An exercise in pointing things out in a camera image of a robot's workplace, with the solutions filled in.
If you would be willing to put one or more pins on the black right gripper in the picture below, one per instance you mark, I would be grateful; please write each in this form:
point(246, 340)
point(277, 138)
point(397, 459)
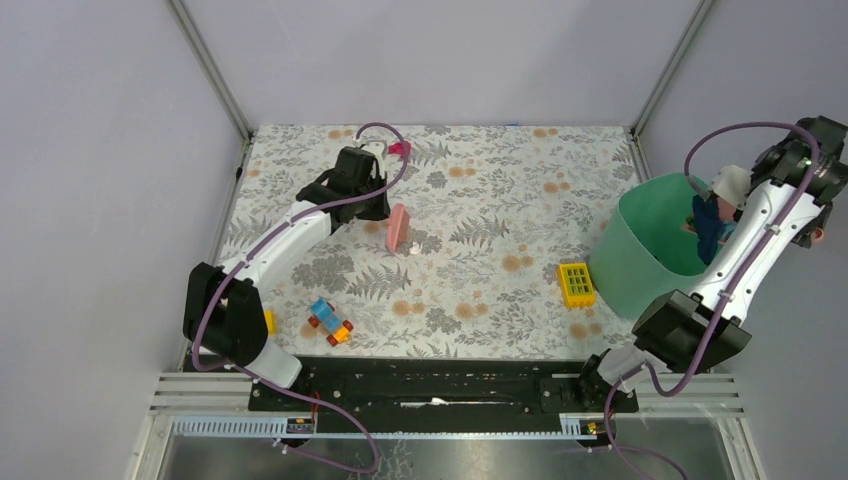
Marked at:
point(819, 223)

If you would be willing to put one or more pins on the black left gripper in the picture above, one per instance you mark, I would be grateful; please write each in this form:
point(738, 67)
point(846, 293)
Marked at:
point(381, 212)

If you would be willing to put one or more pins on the pink hand brush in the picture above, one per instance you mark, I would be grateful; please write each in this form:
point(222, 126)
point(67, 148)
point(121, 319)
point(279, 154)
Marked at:
point(397, 227)

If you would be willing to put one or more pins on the pink plastic dustpan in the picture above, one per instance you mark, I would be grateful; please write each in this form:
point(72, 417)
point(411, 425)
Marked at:
point(727, 212)

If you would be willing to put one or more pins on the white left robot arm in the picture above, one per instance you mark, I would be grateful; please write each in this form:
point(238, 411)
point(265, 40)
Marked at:
point(224, 313)

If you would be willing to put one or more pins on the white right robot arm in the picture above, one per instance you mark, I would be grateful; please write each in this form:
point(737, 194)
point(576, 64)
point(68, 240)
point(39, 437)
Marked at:
point(744, 221)

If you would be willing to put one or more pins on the toy car with yellow block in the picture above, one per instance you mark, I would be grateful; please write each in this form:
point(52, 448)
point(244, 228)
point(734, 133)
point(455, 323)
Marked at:
point(323, 313)

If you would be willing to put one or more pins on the floral tablecloth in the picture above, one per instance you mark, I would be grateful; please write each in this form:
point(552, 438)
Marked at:
point(496, 210)

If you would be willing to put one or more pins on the yellow toy brick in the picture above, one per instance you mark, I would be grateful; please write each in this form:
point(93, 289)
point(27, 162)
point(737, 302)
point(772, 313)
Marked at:
point(270, 322)

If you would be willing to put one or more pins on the green waste bin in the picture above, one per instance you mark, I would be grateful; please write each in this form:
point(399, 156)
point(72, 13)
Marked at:
point(644, 252)

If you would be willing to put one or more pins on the yellow grid toy block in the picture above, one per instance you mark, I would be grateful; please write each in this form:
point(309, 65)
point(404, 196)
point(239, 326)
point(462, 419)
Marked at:
point(576, 286)

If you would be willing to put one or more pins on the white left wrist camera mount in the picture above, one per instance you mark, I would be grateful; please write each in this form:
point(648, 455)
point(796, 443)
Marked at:
point(379, 150)

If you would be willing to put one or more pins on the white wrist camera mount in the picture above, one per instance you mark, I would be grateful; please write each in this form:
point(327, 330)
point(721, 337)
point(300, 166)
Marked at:
point(379, 150)
point(732, 184)

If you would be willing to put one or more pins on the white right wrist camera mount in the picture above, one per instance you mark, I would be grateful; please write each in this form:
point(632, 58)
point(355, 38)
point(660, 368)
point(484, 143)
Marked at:
point(732, 184)

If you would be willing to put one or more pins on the black table edge rail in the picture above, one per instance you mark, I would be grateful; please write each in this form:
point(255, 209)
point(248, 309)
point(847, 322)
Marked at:
point(436, 396)

